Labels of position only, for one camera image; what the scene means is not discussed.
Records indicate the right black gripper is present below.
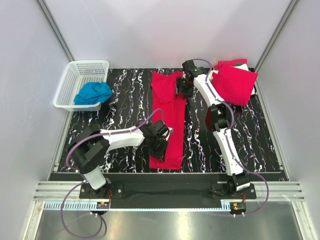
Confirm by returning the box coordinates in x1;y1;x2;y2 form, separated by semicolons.
174;77;193;100

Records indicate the red t-shirt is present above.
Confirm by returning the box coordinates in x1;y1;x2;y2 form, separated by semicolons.
149;71;186;170
212;65;258;107

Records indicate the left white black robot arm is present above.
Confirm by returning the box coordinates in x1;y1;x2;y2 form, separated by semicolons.
66;119;174;198

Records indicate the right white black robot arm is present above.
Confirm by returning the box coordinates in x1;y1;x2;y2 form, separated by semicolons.
176;59;251;199

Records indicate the folded red t-shirt on stack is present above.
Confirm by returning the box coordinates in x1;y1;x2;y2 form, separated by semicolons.
212;65;258;107

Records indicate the stack of folded shirts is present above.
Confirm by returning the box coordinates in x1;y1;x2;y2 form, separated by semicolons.
209;58;258;97

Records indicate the black marble pattern mat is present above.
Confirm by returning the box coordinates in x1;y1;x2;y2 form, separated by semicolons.
54;68;281;173

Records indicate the left small controller board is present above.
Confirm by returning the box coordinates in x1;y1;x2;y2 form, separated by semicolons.
96;202;110;209

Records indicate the small controller board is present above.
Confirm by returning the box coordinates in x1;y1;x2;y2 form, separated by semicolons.
231;202;247;212
96;202;110;209

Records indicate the blue crumpled t-shirt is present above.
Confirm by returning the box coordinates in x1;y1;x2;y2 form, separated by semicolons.
74;82;113;105

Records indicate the right small controller board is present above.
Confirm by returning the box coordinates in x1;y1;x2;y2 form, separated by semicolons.
231;202;247;212

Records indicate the white plastic basket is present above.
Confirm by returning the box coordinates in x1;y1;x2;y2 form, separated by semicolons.
53;60;110;112

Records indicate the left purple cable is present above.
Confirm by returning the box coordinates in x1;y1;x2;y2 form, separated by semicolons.
59;107;166;238

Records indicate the purple cable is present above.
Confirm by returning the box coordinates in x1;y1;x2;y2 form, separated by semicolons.
192;57;270;218
59;107;166;238

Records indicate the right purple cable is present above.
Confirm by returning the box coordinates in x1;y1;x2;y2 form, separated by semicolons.
192;57;270;218

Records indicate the aluminium front rail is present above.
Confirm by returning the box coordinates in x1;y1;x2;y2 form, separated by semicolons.
33;181;304;212

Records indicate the right aluminium corner post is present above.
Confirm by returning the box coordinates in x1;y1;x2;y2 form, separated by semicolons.
254;0;301;71

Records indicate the aluminium corner post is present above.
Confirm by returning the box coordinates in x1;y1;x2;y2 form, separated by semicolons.
254;0;301;71
35;0;75;62

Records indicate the left aluminium corner post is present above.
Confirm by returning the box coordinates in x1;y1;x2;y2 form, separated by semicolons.
35;0;75;62

